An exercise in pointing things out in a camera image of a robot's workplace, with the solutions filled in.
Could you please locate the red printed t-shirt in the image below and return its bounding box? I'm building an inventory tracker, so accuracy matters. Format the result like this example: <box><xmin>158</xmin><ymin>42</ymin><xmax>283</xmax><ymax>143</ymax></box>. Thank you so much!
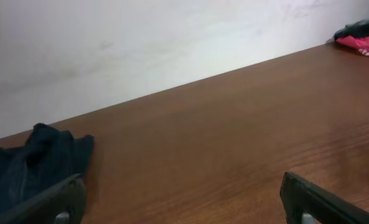
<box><xmin>336</xmin><ymin>35</ymin><xmax>369</xmax><ymax>57</ymax></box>

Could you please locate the dark navy folded garment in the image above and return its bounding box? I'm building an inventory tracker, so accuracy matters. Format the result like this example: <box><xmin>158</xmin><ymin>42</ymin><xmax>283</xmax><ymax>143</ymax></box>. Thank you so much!
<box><xmin>0</xmin><ymin>123</ymin><xmax>95</xmax><ymax>214</ymax></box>

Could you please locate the black garment on pile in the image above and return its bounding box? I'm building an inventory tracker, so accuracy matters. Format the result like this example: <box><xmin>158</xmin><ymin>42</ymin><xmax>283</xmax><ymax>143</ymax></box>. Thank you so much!
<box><xmin>334</xmin><ymin>19</ymin><xmax>369</xmax><ymax>40</ymax></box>

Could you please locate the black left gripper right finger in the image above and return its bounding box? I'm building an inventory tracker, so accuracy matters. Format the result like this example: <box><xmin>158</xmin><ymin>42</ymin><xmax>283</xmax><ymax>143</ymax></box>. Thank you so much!
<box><xmin>279</xmin><ymin>172</ymin><xmax>369</xmax><ymax>224</ymax></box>

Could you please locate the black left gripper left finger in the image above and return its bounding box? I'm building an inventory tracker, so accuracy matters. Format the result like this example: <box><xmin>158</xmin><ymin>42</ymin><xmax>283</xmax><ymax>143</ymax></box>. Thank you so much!
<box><xmin>0</xmin><ymin>174</ymin><xmax>87</xmax><ymax>224</ymax></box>

